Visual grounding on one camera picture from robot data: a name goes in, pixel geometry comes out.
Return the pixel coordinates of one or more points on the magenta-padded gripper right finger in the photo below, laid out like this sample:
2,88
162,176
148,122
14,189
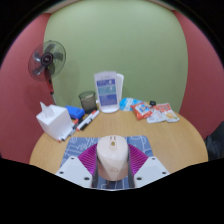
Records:
150,168

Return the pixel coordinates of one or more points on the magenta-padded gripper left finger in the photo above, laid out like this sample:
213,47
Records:
75,170

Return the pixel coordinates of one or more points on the pink computer mouse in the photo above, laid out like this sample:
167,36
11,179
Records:
112,156

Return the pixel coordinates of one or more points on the blue patterned mouse pad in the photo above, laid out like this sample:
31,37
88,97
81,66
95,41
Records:
80,145

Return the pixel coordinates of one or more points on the white marker red cap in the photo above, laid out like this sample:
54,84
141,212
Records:
68,130

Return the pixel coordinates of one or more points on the white tissue box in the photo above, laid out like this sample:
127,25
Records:
53,121

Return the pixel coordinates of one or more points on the small blue box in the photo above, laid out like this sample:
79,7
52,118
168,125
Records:
75,112

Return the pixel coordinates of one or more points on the red snack packet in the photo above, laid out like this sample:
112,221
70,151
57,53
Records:
141,111

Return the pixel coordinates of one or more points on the orange and white snack packet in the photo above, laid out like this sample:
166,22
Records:
168,113

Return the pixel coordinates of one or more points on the small black round object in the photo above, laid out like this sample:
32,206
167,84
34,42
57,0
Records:
152,103

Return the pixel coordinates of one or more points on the blue snack packet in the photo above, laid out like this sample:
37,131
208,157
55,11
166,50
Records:
126,104

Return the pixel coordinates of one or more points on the dark mesh pen cup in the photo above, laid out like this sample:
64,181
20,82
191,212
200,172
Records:
87,101

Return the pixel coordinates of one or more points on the white plastic chair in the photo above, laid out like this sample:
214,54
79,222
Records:
120,85

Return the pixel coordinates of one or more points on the black standing fan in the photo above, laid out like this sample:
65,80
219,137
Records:
46,60

